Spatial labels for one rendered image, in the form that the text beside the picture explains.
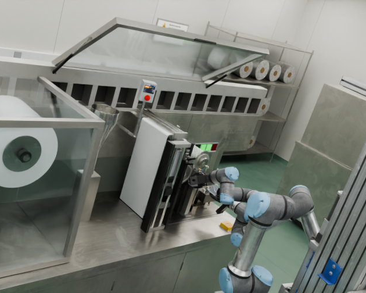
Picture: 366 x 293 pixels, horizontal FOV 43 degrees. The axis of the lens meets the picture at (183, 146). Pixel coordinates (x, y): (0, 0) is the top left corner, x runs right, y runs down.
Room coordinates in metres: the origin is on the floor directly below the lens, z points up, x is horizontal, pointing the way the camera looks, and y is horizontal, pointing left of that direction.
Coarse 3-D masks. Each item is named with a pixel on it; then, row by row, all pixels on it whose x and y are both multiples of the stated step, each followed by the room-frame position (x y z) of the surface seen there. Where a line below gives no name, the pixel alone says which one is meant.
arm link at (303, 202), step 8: (296, 200) 2.33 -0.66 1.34; (304, 200) 2.33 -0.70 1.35; (296, 208) 2.29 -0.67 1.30; (304, 208) 2.30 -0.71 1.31; (296, 216) 2.29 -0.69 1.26; (272, 224) 2.30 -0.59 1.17; (232, 232) 2.37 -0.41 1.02; (240, 232) 2.33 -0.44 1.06; (232, 240) 2.30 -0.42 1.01; (240, 240) 2.30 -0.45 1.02
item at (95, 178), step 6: (108, 126) 2.17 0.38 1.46; (114, 126) 2.22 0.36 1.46; (108, 132) 2.19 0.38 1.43; (102, 138) 2.19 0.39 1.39; (102, 144) 2.21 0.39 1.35; (96, 156) 2.21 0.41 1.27; (96, 174) 2.23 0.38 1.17; (96, 180) 2.21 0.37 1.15; (90, 186) 2.18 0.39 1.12; (96, 186) 2.21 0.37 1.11; (90, 192) 2.19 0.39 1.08; (90, 198) 2.20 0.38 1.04; (84, 204) 2.18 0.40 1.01; (90, 204) 2.21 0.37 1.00; (84, 210) 2.19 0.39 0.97; (90, 210) 2.21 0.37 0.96; (84, 216) 2.19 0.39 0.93; (90, 216) 2.22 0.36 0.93
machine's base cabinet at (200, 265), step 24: (144, 264) 2.13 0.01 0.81; (168, 264) 2.27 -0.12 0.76; (192, 264) 2.43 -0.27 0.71; (216, 264) 2.61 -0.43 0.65; (48, 288) 1.71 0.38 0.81; (72, 288) 1.81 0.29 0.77; (96, 288) 1.92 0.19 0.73; (120, 288) 2.04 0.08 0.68; (144, 288) 2.17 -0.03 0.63; (168, 288) 2.33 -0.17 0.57; (192, 288) 2.50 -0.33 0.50; (216, 288) 2.69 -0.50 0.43
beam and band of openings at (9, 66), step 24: (0, 72) 2.03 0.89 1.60; (24, 72) 2.12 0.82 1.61; (48, 72) 2.21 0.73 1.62; (72, 72) 2.30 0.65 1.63; (96, 72) 2.41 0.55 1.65; (72, 96) 2.41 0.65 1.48; (96, 96) 2.53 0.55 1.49; (120, 96) 2.65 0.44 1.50; (168, 96) 2.89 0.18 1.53; (192, 96) 2.99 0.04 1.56; (216, 96) 3.24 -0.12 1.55; (240, 96) 3.34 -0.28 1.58; (264, 96) 3.56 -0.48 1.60
